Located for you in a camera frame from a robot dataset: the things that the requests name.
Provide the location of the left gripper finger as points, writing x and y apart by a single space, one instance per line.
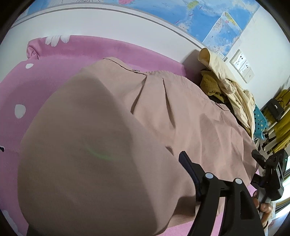
240 216

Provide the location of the dusty pink garment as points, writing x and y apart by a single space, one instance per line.
101 155

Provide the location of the person's right hand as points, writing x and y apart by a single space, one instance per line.
266 210

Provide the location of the teal perforated basket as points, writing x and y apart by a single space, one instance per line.
261 124

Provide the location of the cream yellow garment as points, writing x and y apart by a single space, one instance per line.
241 100

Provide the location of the mustard yellow garment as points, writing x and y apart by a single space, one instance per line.
211 88

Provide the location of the pink bed sheet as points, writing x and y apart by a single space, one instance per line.
31 83

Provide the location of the white wall socket panel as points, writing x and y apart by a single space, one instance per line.
242 66

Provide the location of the colourful wall map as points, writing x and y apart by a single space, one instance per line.
195 17

